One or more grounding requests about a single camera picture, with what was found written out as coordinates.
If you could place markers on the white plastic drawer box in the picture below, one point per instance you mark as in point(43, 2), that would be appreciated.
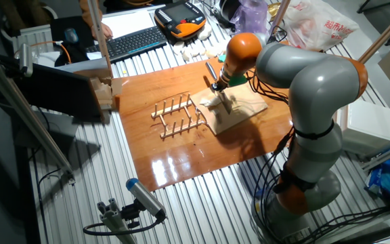
point(372, 128)

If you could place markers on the black mouse pad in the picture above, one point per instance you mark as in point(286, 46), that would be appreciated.
point(58, 27)

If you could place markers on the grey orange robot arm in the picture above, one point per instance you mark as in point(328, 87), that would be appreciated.
point(317, 88)

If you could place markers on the orange black teach pendant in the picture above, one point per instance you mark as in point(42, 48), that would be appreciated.
point(178, 17)

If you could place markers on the black computer keyboard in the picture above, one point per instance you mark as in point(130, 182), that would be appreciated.
point(130, 42)

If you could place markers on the grey aluminium rail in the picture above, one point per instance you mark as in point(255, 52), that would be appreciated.
point(388, 154)

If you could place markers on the dark computer mouse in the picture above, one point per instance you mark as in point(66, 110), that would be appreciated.
point(71, 35)

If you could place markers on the brown sleeved forearm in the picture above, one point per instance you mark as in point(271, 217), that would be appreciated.
point(86, 11)

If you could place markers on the wooden peg dish rack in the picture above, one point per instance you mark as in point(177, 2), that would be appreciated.
point(176, 117)

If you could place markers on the gold foil object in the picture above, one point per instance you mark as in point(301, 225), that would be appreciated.
point(273, 9)

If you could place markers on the upright aluminium frame post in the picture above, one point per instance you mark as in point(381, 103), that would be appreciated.
point(97, 30)

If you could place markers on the slanted wooden beam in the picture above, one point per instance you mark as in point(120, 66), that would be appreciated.
point(384, 35)

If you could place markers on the steel cleaver knife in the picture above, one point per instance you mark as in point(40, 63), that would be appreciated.
point(225, 103)

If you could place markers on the person's bare hand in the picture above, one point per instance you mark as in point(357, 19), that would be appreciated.
point(107, 32)

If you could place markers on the glossy brown wooden board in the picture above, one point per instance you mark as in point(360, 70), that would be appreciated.
point(154, 149)

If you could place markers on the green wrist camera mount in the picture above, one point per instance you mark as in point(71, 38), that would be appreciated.
point(239, 81)

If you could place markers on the slanted aluminium frame beam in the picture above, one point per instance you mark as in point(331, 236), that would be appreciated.
point(22, 108)

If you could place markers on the aluminium profile camera stand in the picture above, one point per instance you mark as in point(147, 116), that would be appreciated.
point(113, 218)

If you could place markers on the silver camera with blue end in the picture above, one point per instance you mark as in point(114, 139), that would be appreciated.
point(146, 198)

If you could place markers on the white paper sheet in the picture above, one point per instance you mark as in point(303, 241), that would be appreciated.
point(127, 22)

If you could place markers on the thin wooden post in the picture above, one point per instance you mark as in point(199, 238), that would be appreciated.
point(279, 15)

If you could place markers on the light wooden cutting board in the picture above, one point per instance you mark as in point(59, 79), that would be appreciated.
point(249, 106)

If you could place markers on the black flat monitor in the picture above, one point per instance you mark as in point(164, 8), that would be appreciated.
point(59, 91)

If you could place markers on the silver depth camera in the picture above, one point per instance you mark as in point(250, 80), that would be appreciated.
point(25, 59)

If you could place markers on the black camera bracket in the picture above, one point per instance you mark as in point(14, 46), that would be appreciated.
point(129, 213)

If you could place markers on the white red-printed plastic bag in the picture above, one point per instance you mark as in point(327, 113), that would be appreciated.
point(317, 25)

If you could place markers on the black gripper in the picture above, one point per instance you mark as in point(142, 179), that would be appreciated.
point(219, 86)

